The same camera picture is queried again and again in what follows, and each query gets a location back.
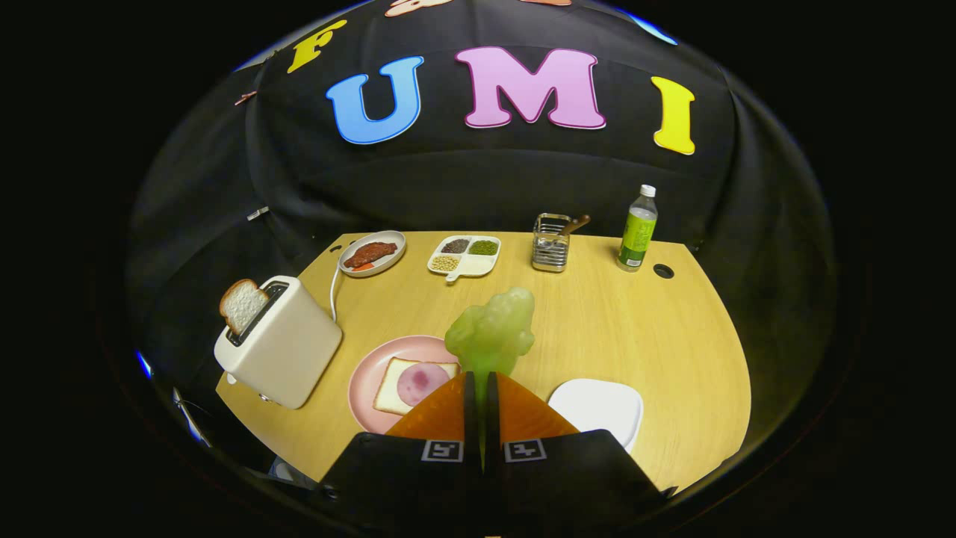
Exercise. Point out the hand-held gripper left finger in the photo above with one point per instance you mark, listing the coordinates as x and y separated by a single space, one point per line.
418 478

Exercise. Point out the white round meat plate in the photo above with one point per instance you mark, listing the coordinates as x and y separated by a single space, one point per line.
392 240

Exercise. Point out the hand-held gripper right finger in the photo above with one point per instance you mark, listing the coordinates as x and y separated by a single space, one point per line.
560 478

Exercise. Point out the black backdrop cloth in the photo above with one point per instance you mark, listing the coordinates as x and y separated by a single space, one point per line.
485 179

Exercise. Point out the pink ham slice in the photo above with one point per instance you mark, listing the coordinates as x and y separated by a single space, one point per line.
422 383

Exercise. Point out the brown meat steak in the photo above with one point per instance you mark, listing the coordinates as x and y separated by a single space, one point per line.
371 252

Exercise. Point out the white square plate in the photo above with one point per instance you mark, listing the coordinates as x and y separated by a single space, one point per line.
597 407

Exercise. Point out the pile of dark beans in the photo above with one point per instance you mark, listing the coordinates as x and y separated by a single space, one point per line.
455 246

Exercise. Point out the white bread slice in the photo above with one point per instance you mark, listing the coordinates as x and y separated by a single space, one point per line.
240 305
387 396

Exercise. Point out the white divided dish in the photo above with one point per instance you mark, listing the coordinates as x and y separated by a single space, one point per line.
474 265

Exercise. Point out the green drink bottle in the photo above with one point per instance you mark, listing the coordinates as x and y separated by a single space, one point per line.
637 235

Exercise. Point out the green lettuce leaf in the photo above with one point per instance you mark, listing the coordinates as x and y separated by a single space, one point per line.
493 329

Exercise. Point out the pink plate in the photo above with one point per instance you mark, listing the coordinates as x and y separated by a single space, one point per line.
366 381

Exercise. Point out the white toaster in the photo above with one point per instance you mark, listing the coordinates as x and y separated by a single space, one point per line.
284 351

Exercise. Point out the pile of yellow beans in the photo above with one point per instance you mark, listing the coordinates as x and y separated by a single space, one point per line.
445 263

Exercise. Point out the metal utensil holder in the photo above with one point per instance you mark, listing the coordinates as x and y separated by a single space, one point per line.
550 254

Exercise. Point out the pink cloth clip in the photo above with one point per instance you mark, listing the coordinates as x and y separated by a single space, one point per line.
245 98

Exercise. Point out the silver cloth clip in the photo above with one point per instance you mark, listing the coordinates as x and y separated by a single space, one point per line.
258 214

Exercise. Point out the pile of green beans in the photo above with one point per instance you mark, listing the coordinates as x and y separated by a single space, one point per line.
484 247

